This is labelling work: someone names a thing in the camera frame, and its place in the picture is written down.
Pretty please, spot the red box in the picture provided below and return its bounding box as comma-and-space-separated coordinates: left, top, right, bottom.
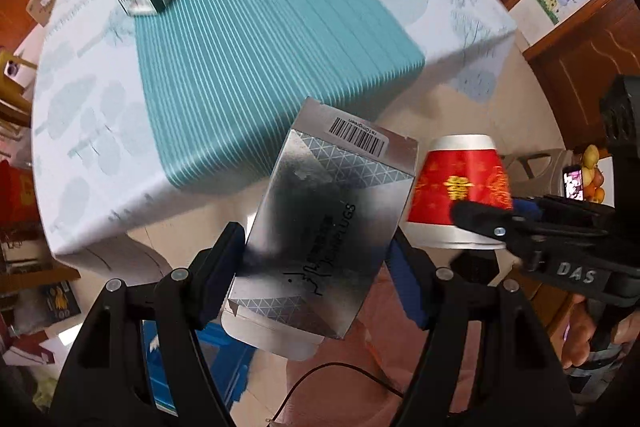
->
0, 160, 37, 228

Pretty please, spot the person's right hand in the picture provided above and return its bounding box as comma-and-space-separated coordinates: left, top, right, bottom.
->
562, 297, 640, 370

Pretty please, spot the dark book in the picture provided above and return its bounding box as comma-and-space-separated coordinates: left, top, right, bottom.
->
39, 279, 81, 329

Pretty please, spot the yellow stool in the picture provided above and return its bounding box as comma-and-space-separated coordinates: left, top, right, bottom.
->
0, 48, 40, 128

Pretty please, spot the table with teal tablecloth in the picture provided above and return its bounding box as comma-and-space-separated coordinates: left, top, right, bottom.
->
31, 0, 518, 280

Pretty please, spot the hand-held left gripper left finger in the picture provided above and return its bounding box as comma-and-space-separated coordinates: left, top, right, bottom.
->
47, 222, 247, 427

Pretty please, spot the blue plastic crate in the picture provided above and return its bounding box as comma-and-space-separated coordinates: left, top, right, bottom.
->
142, 321, 261, 414

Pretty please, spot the grey plastic stool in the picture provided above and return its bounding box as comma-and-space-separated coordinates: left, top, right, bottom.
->
500, 148, 568, 198

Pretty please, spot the white security camera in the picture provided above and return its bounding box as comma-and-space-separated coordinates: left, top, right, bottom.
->
4, 60, 32, 84

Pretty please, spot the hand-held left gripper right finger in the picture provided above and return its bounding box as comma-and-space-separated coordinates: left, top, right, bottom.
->
387, 232, 581, 427

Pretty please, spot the black cable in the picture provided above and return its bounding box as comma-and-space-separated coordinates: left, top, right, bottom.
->
269, 364, 407, 424

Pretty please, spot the brown wooden wardrobe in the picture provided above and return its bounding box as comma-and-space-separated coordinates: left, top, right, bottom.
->
440, 0, 640, 148

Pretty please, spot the silver cardboard box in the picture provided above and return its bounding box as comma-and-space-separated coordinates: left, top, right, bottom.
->
220, 96, 420, 362

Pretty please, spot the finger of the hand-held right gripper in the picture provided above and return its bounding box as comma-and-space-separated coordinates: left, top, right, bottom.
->
512, 194, 616, 233
451, 200, 528, 258

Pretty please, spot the phone with lit screen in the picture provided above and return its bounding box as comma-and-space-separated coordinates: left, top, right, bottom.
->
562, 164, 587, 202

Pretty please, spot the red paper cup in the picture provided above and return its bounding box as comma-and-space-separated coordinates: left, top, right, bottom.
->
404, 134, 515, 250

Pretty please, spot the teal striped table runner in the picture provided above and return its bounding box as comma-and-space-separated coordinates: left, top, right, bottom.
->
114, 0, 427, 189

